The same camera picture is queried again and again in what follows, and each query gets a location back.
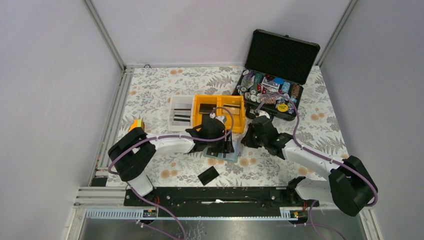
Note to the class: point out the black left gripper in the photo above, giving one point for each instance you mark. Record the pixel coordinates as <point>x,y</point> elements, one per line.
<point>227,146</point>

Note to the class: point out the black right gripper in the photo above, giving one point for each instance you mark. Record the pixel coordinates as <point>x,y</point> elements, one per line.
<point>247,140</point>

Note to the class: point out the black credit card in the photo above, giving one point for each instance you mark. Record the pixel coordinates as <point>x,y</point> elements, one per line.
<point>208,175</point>

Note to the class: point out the yellow double storage bin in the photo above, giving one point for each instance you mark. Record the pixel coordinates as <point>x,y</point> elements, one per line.
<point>237,121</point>

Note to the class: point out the white storage bin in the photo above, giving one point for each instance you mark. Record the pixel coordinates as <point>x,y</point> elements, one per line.
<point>174,126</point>

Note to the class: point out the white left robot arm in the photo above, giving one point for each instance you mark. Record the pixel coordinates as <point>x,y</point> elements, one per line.
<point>132,153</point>

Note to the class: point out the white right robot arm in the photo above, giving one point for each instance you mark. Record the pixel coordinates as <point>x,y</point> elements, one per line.
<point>345,182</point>

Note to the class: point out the card in yellow bin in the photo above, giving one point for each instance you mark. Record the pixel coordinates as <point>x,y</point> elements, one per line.
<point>233,109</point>

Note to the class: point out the dark card in bin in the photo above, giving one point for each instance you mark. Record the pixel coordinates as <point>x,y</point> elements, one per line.
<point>206,108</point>

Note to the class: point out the orange poker chip stack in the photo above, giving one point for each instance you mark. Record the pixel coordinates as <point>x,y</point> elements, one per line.
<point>268,100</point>

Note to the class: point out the yellow big blind chip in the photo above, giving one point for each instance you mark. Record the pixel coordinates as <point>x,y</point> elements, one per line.
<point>282,107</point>

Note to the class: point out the black poker chip case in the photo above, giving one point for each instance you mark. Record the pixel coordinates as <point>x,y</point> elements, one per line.
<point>276,65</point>

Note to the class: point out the floral table mat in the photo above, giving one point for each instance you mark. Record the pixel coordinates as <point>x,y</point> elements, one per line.
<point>148,98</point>

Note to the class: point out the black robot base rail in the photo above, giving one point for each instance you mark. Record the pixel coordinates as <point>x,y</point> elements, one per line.
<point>225,202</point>

